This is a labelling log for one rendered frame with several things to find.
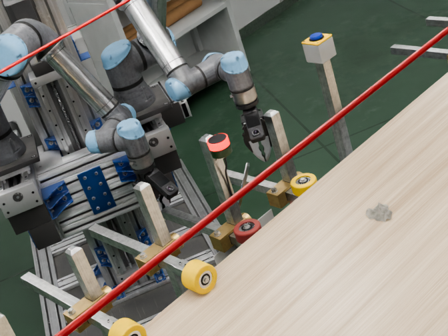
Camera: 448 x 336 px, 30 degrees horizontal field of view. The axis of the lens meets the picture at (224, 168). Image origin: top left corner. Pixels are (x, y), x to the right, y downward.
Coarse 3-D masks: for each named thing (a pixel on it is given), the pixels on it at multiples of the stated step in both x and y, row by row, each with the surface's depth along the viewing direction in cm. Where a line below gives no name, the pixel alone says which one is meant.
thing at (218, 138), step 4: (212, 136) 233; (216, 136) 233; (220, 136) 232; (224, 136) 231; (208, 140) 232; (212, 140) 231; (216, 140) 231; (220, 140) 230; (216, 160) 236; (228, 180) 240; (228, 184) 241
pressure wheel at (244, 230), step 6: (240, 222) 240; (246, 222) 240; (252, 222) 239; (258, 222) 238; (234, 228) 239; (240, 228) 238; (246, 228) 237; (252, 228) 237; (258, 228) 236; (240, 234) 235; (246, 234) 234; (252, 234) 235; (240, 240) 236; (246, 240) 235
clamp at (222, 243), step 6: (246, 216) 250; (222, 228) 247; (228, 228) 246; (222, 234) 245; (228, 234) 244; (216, 240) 244; (222, 240) 243; (228, 240) 245; (216, 246) 246; (222, 246) 244; (228, 246) 245
